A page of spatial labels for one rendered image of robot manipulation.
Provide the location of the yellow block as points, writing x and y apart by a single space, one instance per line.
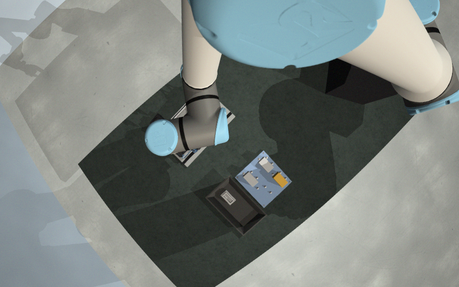
280 179

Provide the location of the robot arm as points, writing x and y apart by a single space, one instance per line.
392 39

